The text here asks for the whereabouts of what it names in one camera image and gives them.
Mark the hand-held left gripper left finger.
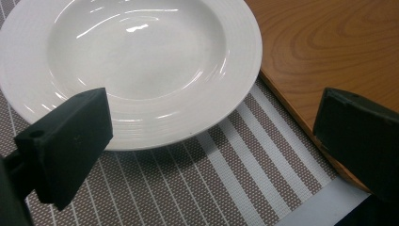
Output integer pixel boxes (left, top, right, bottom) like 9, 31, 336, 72
0, 87, 114, 226

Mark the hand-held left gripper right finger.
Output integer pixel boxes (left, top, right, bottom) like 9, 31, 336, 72
312, 87, 399, 205

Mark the white deep plate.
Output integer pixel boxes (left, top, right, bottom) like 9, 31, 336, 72
0, 0, 263, 152

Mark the striped woven placemat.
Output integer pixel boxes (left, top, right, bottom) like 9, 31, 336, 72
0, 0, 340, 226

